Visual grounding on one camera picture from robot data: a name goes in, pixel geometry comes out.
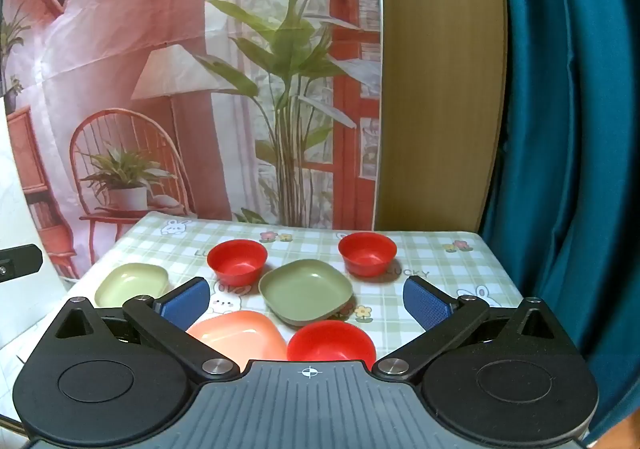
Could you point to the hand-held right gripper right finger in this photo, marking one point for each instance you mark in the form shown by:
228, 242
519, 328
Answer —
426, 303

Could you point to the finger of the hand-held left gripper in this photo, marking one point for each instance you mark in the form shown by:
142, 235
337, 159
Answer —
20, 263

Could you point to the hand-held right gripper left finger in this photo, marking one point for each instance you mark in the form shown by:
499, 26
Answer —
186, 301

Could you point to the pale yellow square plate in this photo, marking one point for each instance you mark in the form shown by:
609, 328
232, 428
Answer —
131, 283

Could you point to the red plastic bowl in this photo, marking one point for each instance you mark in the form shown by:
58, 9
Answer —
367, 253
237, 261
330, 341

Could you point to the olive green square plate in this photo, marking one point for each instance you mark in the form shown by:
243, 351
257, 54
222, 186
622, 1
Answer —
305, 291

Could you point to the green checked bunny tablecloth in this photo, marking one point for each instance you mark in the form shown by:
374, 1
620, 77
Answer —
310, 241

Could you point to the wooden panel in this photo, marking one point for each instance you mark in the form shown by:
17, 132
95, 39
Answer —
440, 79

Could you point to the printed room backdrop cloth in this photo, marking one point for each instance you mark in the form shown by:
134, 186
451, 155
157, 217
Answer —
150, 79

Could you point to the teal curtain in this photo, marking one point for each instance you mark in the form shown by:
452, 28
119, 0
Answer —
575, 129

